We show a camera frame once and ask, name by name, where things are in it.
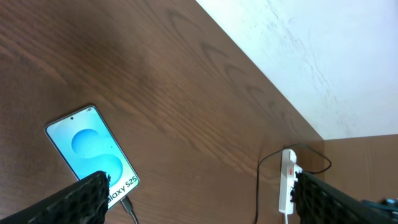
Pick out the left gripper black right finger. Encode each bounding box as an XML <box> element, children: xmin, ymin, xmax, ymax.
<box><xmin>290</xmin><ymin>172</ymin><xmax>397</xmax><ymax>224</ymax></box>

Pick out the white power strip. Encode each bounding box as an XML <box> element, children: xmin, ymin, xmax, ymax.
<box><xmin>279</xmin><ymin>149</ymin><xmax>297</xmax><ymax>215</ymax></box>

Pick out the blue Galaxy smartphone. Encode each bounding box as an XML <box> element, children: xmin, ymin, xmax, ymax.
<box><xmin>45</xmin><ymin>105</ymin><xmax>140</xmax><ymax>208</ymax></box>

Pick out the white usb charger plug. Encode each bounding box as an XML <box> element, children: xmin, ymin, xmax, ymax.
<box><xmin>286</xmin><ymin>164</ymin><xmax>303</xmax><ymax>185</ymax></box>

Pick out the black charger cable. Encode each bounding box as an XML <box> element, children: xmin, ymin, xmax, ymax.
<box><xmin>119</xmin><ymin>142</ymin><xmax>333</xmax><ymax>224</ymax></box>

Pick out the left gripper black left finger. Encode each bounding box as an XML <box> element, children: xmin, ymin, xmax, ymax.
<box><xmin>1</xmin><ymin>171</ymin><xmax>110</xmax><ymax>224</ymax></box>

